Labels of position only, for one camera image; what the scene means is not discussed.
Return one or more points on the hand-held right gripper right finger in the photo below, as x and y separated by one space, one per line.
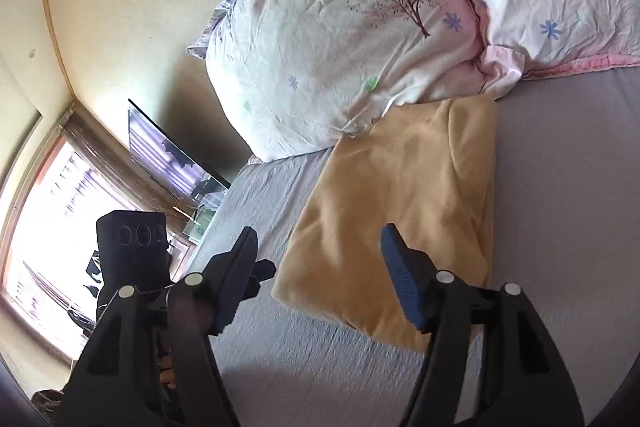
400 282

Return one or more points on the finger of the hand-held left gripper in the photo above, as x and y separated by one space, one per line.
266 269

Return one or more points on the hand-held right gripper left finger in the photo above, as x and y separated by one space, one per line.
229 294

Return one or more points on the yellow garment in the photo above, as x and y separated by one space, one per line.
400 177

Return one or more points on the person's left hand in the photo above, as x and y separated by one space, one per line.
168 373

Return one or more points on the glass television stand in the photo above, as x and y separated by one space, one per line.
200 217

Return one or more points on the bright window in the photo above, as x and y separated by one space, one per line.
45 227

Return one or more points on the flat screen television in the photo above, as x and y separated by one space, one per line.
160 147

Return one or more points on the grey bed sheet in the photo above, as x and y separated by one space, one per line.
560 187

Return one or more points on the white tree print pillow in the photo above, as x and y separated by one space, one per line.
320 37

